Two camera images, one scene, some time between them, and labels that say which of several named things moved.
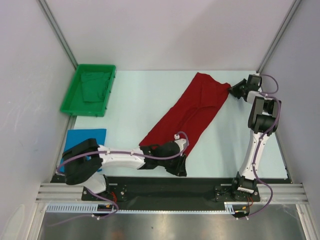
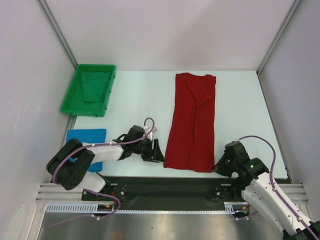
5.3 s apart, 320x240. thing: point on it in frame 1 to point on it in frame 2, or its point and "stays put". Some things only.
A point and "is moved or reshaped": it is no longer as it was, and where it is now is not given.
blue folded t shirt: x=74 y=137 stays put
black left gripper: x=179 y=168 to x=158 y=156
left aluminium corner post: x=59 y=32 stays put
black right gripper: x=234 y=90 to x=219 y=168
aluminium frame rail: x=62 y=193 stays put
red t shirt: x=192 y=111 is moved or reshaped
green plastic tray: x=89 y=91 stays put
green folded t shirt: x=94 y=85 stays put
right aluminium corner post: x=277 y=39 stays put
